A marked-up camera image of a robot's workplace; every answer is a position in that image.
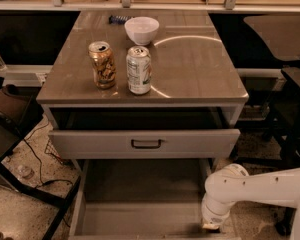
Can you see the clear plastic bottle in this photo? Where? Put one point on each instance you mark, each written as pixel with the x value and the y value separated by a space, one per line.
pixel 25 172

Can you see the white bowl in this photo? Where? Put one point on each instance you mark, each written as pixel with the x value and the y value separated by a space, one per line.
pixel 142 30

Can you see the black office chair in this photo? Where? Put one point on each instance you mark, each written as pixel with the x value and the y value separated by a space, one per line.
pixel 281 33

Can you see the brown bag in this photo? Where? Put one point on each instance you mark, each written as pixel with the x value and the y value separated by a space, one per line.
pixel 19 114

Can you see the blue snack bar wrapper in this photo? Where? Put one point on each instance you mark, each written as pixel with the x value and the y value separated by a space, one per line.
pixel 119 20

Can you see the grey drawer cabinet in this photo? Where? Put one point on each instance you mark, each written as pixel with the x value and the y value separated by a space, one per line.
pixel 194 85

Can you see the grey drawer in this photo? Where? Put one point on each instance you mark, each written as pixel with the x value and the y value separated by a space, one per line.
pixel 157 144
pixel 142 199

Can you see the wire basket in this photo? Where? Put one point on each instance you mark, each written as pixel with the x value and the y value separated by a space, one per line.
pixel 51 151

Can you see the white green soda can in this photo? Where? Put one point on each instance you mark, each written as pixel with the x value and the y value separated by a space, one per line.
pixel 138 62

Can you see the gold crumpled soda can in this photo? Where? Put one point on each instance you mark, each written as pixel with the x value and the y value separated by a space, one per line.
pixel 103 63

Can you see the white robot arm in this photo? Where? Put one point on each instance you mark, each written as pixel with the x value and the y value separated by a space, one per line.
pixel 232 184

